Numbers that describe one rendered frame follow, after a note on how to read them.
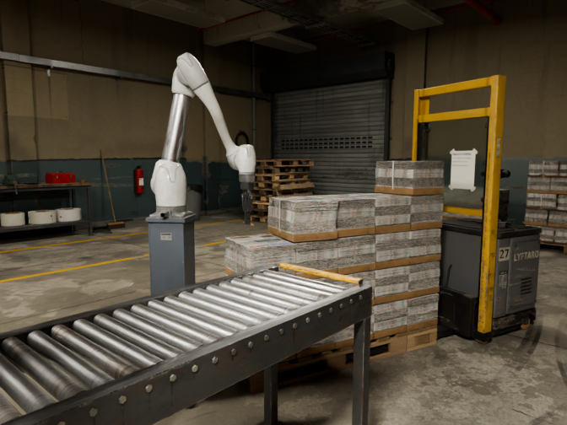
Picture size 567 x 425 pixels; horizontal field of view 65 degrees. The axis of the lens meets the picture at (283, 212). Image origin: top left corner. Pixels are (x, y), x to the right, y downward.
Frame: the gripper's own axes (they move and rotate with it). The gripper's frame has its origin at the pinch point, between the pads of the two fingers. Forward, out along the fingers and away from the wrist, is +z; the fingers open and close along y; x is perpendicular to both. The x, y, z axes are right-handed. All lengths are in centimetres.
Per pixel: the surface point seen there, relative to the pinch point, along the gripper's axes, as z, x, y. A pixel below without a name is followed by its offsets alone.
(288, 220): 1.6, -21.0, -10.3
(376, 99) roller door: -160, -541, 532
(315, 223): 2.9, -33.8, -19.0
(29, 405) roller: 17, 107, -131
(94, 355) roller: 17, 93, -112
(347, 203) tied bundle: -7, -58, -17
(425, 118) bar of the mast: -65, -164, 26
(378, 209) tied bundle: -2, -82, -17
